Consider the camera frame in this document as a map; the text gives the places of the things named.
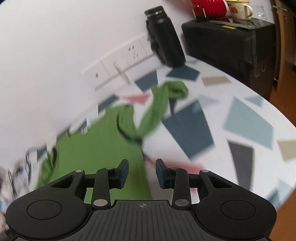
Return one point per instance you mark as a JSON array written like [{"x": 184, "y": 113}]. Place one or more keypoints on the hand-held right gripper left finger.
[{"x": 122, "y": 172}]

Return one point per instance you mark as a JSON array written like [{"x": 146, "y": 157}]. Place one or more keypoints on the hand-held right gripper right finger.
[{"x": 161, "y": 172}]

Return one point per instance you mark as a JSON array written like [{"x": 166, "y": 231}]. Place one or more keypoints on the green sweater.
[{"x": 97, "y": 148}]

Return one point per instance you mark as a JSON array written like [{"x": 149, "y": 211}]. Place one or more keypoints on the geometric patterned sheet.
[{"x": 242, "y": 102}]

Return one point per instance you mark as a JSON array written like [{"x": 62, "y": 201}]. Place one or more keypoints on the black bottle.
[{"x": 165, "y": 39}]

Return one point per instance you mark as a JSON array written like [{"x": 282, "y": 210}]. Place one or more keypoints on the black case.
[{"x": 226, "y": 53}]

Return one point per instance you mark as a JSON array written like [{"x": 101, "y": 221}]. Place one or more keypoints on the brown glass bottle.
[{"x": 198, "y": 12}]

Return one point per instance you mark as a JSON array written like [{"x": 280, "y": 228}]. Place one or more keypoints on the red ribbed container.
[{"x": 215, "y": 9}]

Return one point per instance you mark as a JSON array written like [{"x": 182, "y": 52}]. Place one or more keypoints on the cream speckled mug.
[{"x": 239, "y": 9}]

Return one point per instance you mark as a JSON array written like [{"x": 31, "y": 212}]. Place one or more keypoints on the white wall socket panel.
[{"x": 120, "y": 62}]

